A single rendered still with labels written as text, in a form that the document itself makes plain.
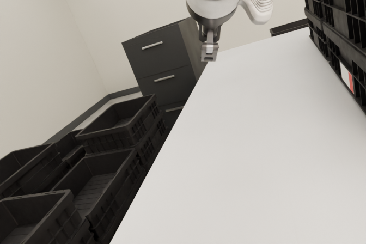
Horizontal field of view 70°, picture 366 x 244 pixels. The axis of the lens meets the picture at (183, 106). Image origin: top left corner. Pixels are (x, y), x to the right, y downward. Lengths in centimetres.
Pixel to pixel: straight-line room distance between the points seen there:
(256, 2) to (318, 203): 25
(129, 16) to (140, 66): 226
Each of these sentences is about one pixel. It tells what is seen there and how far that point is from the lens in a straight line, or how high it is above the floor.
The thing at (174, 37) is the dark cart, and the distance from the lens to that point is 186.
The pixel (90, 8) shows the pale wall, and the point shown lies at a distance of 447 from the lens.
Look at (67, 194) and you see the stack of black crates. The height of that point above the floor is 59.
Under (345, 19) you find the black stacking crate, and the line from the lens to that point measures 55.
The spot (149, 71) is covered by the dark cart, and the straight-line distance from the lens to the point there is 197.
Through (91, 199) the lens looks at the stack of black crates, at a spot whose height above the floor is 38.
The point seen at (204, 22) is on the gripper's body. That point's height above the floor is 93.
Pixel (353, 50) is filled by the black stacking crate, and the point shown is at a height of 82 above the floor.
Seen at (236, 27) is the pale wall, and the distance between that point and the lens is 386.
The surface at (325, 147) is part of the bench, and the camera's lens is 47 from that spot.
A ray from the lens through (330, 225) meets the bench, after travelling 35.
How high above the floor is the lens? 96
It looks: 19 degrees down
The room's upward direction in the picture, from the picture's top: 20 degrees counter-clockwise
